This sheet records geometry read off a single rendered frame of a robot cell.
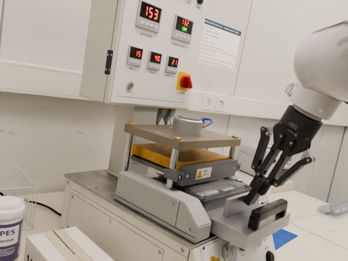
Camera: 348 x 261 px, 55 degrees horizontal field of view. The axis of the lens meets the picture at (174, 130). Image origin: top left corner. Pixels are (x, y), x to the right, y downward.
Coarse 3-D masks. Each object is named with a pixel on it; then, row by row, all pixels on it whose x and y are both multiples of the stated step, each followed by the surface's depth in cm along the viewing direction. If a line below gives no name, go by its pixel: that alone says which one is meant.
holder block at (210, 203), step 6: (174, 186) 77; (180, 186) 78; (186, 192) 74; (228, 192) 80; (234, 192) 81; (240, 192) 82; (198, 198) 72; (204, 198) 72; (210, 198) 73; (216, 198) 74; (222, 198) 76; (204, 204) 71; (210, 204) 73; (216, 204) 75; (222, 204) 77
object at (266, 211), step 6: (282, 198) 77; (270, 204) 72; (276, 204) 72; (282, 204) 74; (252, 210) 67; (258, 210) 66; (264, 210) 67; (270, 210) 69; (276, 210) 72; (282, 210) 75; (252, 216) 66; (258, 216) 66; (264, 216) 68; (282, 216) 77; (252, 222) 66; (258, 222) 66; (252, 228) 66
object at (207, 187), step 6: (216, 180) 85; (222, 180) 86; (228, 180) 87; (186, 186) 76; (192, 186) 76; (198, 186) 77; (204, 186) 78; (210, 186) 79; (216, 186) 80; (222, 186) 80; (228, 186) 81; (234, 186) 82; (198, 192) 73; (204, 192) 74; (210, 192) 74
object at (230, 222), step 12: (228, 204) 70; (240, 204) 74; (264, 204) 84; (216, 216) 70; (228, 216) 71; (240, 216) 72; (276, 216) 76; (288, 216) 79; (216, 228) 68; (228, 228) 66; (240, 228) 66; (264, 228) 69; (276, 228) 74; (228, 240) 66; (240, 240) 64; (252, 240) 66
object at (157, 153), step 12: (144, 144) 87; (156, 144) 89; (132, 156) 85; (144, 156) 82; (156, 156) 80; (168, 156) 78; (180, 156) 80; (192, 156) 82; (204, 156) 85; (216, 156) 88; (156, 168) 80
